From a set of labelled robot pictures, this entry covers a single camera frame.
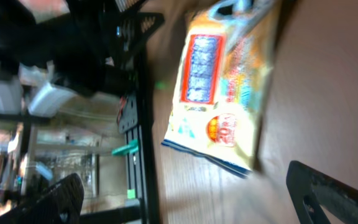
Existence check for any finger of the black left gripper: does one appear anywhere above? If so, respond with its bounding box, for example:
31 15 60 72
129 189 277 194
116 12 165 62

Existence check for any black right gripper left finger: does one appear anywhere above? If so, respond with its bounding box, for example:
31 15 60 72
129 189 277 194
0 173 84 224

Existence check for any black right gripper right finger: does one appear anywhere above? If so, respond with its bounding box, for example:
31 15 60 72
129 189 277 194
286 161 358 223

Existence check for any red white snack package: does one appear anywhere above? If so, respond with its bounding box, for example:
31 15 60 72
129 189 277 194
162 1 282 177

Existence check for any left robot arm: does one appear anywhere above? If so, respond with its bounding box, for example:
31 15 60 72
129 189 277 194
0 0 164 97

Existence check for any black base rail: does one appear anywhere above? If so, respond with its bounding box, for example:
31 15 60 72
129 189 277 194
80 55 160 224

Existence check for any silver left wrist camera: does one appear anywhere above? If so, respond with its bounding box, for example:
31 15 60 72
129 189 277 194
27 82 77 118

